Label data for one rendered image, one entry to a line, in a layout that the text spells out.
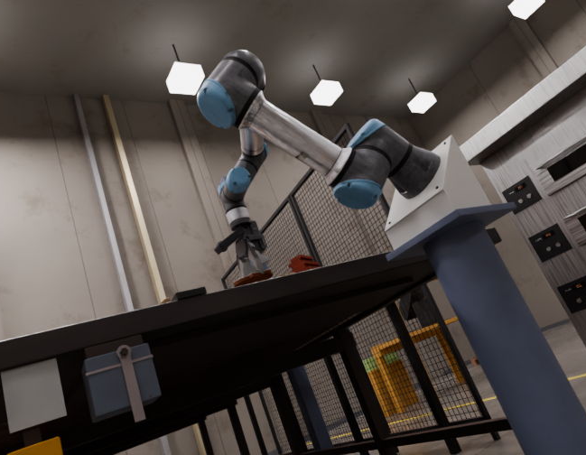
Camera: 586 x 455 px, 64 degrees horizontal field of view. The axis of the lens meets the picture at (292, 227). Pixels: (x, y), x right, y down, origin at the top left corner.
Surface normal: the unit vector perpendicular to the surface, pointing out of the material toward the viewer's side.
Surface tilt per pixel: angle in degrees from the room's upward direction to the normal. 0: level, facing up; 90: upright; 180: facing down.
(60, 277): 90
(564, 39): 90
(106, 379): 90
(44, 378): 90
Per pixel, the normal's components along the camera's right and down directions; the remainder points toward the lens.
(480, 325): -0.75, 0.06
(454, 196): 0.47, -0.47
